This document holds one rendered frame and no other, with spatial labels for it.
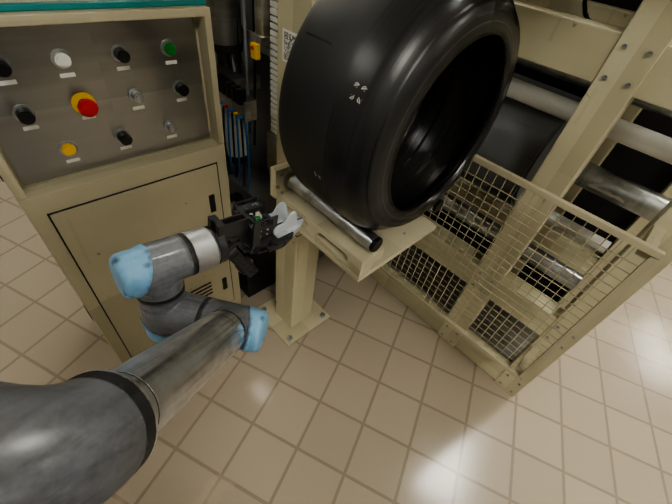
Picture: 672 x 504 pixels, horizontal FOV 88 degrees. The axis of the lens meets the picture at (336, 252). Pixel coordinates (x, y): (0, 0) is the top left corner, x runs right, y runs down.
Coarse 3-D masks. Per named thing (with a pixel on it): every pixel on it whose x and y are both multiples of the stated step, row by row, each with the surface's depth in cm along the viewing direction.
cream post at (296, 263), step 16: (288, 0) 82; (304, 0) 78; (288, 16) 84; (304, 16) 80; (304, 240) 132; (288, 256) 139; (304, 256) 139; (288, 272) 145; (304, 272) 147; (288, 288) 152; (304, 288) 155; (288, 304) 160; (304, 304) 165; (288, 320) 168
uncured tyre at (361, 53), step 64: (320, 0) 62; (384, 0) 56; (448, 0) 54; (512, 0) 66; (320, 64) 61; (384, 64) 55; (448, 64) 59; (512, 64) 77; (320, 128) 64; (384, 128) 59; (448, 128) 102; (320, 192) 78; (384, 192) 70
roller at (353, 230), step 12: (288, 180) 101; (300, 192) 99; (312, 192) 97; (312, 204) 97; (324, 204) 94; (336, 216) 92; (348, 228) 90; (360, 228) 88; (360, 240) 88; (372, 240) 86
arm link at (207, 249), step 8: (184, 232) 58; (192, 232) 58; (200, 232) 58; (208, 232) 59; (192, 240) 56; (200, 240) 57; (208, 240) 58; (216, 240) 59; (200, 248) 57; (208, 248) 58; (216, 248) 58; (200, 256) 57; (208, 256) 58; (216, 256) 59; (200, 264) 57; (208, 264) 58; (216, 264) 60; (200, 272) 59
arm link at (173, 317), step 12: (168, 300) 56; (180, 300) 59; (192, 300) 59; (144, 312) 57; (156, 312) 57; (168, 312) 58; (180, 312) 58; (192, 312) 58; (144, 324) 60; (156, 324) 58; (168, 324) 58; (180, 324) 58; (156, 336) 60; (168, 336) 61
